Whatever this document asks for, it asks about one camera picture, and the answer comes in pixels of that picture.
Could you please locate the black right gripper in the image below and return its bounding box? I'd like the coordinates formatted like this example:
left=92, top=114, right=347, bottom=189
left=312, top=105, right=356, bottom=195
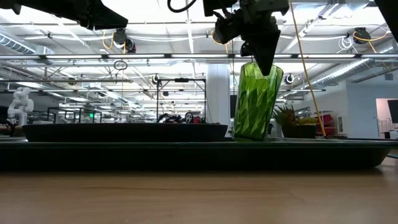
left=203, top=0, right=290, bottom=77

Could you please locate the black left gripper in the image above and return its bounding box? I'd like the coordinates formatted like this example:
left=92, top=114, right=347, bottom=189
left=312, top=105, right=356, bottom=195
left=27, top=0, right=129, bottom=30

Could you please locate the green faceted plastic cup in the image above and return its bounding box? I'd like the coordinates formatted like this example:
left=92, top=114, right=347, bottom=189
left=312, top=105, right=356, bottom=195
left=233, top=61, right=284, bottom=142

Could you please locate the dark round plate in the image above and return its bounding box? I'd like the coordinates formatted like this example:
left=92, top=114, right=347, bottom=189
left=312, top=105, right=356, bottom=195
left=22, top=123, right=229, bottom=143

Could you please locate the dark green serving tray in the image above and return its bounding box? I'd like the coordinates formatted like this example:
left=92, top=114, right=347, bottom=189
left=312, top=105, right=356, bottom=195
left=0, top=138, right=398, bottom=171

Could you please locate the long ceiling light bar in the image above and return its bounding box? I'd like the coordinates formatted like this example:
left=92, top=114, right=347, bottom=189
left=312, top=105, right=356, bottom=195
left=0, top=53, right=398, bottom=60

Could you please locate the white building pillar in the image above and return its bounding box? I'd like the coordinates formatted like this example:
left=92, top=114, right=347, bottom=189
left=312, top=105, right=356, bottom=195
left=206, top=64, right=232, bottom=126

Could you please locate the black standing monitor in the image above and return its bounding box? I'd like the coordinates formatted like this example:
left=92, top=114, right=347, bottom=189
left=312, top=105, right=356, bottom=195
left=229, top=95, right=239, bottom=119

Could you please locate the potted plant black pot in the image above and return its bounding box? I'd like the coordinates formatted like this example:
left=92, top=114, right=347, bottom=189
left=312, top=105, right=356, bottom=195
left=272, top=105, right=319, bottom=139

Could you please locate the red storage bin shelf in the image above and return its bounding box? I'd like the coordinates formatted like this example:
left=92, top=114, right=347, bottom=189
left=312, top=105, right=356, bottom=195
left=317, top=113, right=336, bottom=137

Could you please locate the black hanging cable ring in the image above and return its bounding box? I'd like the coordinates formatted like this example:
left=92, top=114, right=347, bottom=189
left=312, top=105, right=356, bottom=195
left=113, top=59, right=129, bottom=72

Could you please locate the yellow hanging cable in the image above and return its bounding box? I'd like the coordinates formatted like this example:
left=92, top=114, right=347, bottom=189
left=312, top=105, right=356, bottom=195
left=289, top=0, right=327, bottom=138

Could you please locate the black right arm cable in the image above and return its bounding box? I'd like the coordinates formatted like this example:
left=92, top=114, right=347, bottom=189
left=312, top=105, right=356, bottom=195
left=167, top=0, right=198, bottom=14

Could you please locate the white coiled cable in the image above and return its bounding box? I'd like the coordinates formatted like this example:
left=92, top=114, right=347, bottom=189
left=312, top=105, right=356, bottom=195
left=338, top=35, right=359, bottom=54

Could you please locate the black metal frame stand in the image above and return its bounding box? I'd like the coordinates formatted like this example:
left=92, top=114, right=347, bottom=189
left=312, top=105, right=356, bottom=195
left=155, top=77, right=207, bottom=124

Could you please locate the dark wall screen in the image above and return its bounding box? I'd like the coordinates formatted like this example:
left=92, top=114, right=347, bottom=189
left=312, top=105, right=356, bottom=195
left=387, top=99, right=398, bottom=124

